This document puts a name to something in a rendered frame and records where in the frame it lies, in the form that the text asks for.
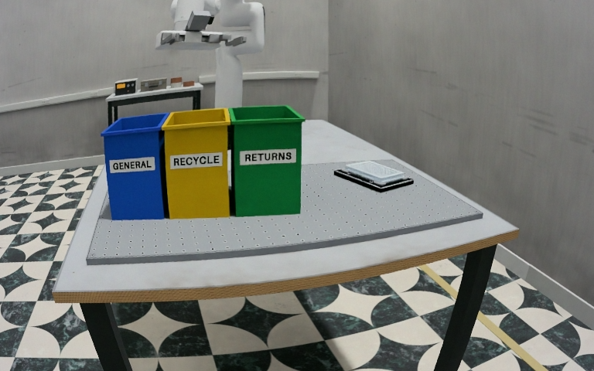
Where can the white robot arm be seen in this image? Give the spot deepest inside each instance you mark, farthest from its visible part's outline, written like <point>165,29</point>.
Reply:
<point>233,13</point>

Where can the green returns bin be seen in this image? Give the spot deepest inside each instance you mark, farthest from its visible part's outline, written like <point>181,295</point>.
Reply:
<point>266,161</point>

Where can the yellow recycle bin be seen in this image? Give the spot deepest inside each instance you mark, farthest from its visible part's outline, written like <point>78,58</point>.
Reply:
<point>196,164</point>

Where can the blue general waste bin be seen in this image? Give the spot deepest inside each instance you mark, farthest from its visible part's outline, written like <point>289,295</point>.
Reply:
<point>136,167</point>

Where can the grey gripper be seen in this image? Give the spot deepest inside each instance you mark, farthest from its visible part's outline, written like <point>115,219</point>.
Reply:
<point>194,40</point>

